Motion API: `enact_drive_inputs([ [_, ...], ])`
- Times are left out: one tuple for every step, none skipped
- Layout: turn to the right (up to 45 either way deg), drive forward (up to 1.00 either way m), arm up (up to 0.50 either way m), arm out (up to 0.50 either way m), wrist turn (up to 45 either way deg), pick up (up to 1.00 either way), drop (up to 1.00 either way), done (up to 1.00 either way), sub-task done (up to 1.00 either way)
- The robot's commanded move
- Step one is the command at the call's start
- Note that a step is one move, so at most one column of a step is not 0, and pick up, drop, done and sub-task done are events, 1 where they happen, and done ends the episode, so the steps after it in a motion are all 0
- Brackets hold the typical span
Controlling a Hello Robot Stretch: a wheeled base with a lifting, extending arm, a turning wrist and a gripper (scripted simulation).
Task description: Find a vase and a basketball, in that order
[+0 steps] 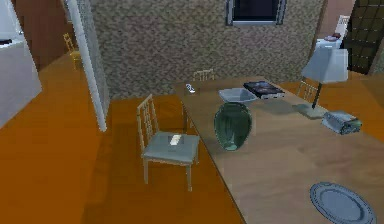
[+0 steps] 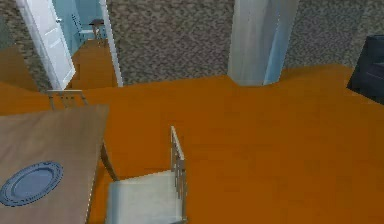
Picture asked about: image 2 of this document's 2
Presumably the white room door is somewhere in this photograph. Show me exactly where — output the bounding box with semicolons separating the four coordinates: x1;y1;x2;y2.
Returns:
15;0;77;91

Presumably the brown wooden table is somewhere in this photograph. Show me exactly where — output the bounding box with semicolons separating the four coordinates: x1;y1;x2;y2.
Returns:
0;104;120;224

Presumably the dark blue sofa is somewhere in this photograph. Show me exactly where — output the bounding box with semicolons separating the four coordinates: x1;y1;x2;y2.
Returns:
346;34;384;105

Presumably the white cushioned wooden chair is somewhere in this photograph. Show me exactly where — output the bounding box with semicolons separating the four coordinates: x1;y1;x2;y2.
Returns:
46;89;90;111
104;125;189;224

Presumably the blue round plate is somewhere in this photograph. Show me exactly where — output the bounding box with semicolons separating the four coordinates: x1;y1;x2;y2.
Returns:
0;161;64;208

